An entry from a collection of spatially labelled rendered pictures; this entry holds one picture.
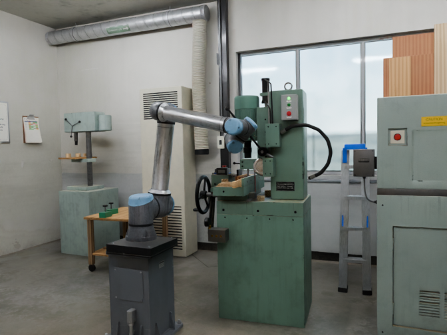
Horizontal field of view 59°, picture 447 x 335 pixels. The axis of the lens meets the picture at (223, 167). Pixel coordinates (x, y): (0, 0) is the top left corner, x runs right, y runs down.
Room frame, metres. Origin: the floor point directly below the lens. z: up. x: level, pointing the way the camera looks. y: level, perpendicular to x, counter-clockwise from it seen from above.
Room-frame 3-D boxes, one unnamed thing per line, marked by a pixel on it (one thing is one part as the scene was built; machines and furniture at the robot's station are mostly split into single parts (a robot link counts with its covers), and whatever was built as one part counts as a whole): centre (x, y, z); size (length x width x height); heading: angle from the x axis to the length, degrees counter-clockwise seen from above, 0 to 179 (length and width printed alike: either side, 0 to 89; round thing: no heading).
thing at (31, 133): (4.69, 2.25, 1.42); 0.23 x 0.06 x 0.34; 158
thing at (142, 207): (2.42, 0.51, 0.79); 0.17 x 0.15 x 0.18; 152
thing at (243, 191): (2.83, -0.08, 0.87); 0.61 x 0.30 x 0.06; 162
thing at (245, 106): (2.77, -0.17, 1.35); 0.18 x 0.18 x 0.31
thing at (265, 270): (2.74, -0.29, 0.36); 0.58 x 0.45 x 0.71; 72
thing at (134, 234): (2.41, 0.52, 0.65); 0.19 x 0.19 x 0.10
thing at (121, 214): (3.88, 0.95, 0.32); 0.66 x 0.57 x 0.64; 160
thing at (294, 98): (2.54, -0.43, 1.40); 0.10 x 0.06 x 0.16; 72
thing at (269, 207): (2.74, -0.29, 0.76); 0.57 x 0.45 x 0.09; 72
